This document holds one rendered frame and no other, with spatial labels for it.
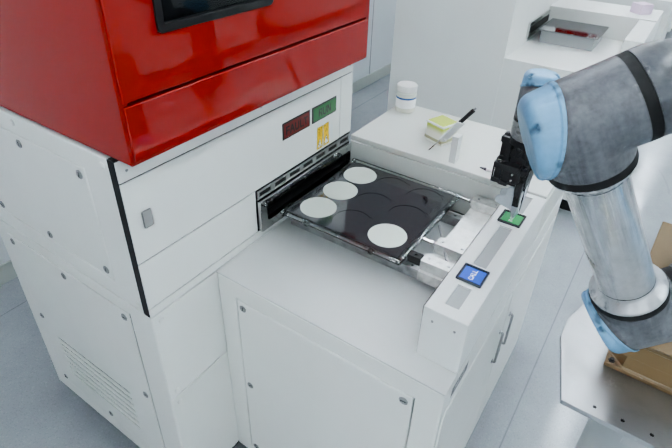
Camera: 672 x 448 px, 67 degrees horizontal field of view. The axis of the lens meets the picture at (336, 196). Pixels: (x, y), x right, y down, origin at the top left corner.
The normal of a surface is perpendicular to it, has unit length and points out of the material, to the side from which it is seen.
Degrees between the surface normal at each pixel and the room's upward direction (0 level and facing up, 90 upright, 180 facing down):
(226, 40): 90
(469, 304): 0
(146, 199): 90
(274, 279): 0
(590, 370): 0
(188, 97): 90
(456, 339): 90
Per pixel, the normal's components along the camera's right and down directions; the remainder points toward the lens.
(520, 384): 0.03, -0.84
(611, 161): 0.13, 0.54
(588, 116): -0.31, 0.11
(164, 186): 0.83, 0.33
